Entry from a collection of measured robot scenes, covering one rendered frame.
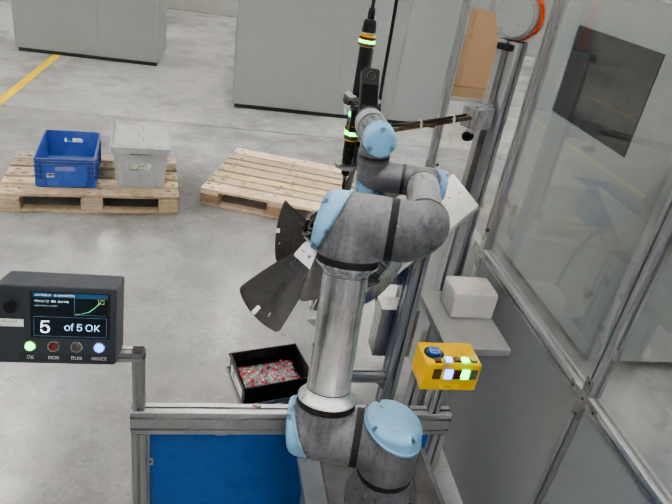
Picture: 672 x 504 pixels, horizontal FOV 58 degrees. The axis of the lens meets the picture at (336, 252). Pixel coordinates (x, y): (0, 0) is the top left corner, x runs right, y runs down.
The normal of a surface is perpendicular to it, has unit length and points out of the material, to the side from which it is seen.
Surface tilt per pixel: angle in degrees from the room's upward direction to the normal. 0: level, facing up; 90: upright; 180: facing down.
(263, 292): 51
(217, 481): 90
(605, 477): 90
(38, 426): 0
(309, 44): 90
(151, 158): 95
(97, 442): 0
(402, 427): 6
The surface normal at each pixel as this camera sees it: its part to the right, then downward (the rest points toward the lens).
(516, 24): -0.73, 0.23
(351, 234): -0.11, 0.24
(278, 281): -0.29, -0.27
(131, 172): 0.24, 0.58
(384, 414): 0.24, -0.84
